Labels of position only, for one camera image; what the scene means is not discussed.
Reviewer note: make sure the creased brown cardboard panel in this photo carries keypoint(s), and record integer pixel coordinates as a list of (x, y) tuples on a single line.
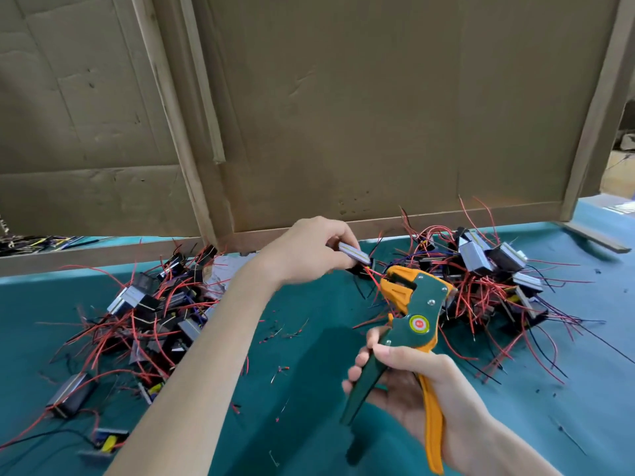
[(69, 94)]

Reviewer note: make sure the short wooden bottom rail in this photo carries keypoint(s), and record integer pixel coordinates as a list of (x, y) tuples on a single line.
[(89, 258)]

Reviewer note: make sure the smooth brown cardboard panel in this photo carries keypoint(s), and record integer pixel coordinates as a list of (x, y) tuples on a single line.
[(397, 94)]

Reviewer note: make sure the thin wooden strip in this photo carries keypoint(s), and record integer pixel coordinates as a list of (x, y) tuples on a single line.
[(203, 79)]

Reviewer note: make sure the wooden corner post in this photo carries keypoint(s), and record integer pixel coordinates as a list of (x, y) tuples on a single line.
[(595, 104)]

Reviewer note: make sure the wide wooden post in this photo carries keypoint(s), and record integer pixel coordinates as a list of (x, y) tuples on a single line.
[(174, 114)]

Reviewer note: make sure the person's right forearm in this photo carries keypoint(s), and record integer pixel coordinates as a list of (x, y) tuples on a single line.
[(506, 451)]

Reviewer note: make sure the crumpled grey plastic bag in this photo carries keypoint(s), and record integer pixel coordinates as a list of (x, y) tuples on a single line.
[(226, 267)]

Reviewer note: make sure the flat grey board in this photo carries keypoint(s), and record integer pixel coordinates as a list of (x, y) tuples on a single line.
[(595, 235)]

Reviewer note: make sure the person's left forearm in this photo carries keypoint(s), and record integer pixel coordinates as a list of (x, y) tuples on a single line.
[(198, 386)]

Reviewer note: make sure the person's left hand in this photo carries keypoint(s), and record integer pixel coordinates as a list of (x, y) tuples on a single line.
[(303, 253)]

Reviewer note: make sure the long wooden bottom rail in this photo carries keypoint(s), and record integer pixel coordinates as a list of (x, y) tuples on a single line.
[(446, 221)]

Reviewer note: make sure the person's right hand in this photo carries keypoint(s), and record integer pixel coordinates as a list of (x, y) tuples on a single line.
[(422, 386)]

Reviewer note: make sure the brown cardboard box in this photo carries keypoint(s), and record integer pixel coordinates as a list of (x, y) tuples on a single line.
[(620, 173)]

